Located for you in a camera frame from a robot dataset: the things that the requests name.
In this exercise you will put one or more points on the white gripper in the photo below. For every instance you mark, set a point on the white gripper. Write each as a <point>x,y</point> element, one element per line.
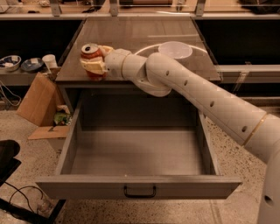
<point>114,62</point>

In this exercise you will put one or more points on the red coke can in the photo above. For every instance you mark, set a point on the red coke can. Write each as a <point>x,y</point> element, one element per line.
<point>89,51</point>

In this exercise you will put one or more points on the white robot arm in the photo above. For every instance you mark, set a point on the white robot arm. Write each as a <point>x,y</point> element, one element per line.
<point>251,127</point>

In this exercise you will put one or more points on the open grey top drawer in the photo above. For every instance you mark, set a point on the open grey top drawer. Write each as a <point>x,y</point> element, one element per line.
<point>97,163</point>

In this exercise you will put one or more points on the grey cabinet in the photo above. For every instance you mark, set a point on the grey cabinet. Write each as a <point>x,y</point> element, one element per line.
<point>113,102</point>

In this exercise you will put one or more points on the white paper cup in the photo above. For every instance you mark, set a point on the white paper cup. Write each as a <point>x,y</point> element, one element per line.
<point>50,61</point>

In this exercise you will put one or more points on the dark blue bowl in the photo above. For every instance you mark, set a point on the dark blue bowl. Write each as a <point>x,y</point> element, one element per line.
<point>32,65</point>

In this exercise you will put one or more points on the green snack bag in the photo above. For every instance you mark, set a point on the green snack bag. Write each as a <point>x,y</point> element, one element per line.
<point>62,119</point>

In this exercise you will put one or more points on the white ceramic bowl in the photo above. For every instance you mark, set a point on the white ceramic bowl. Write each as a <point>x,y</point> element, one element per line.
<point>176,50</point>

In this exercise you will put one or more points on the brown cardboard box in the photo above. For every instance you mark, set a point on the brown cardboard box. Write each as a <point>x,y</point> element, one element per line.
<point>39,107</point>

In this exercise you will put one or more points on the blue patterned bowl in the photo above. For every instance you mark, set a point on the blue patterned bowl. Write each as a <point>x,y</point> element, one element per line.
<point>10,63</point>

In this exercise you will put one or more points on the black drawer handle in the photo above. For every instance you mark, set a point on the black drawer handle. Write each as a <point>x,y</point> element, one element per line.
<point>139,192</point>

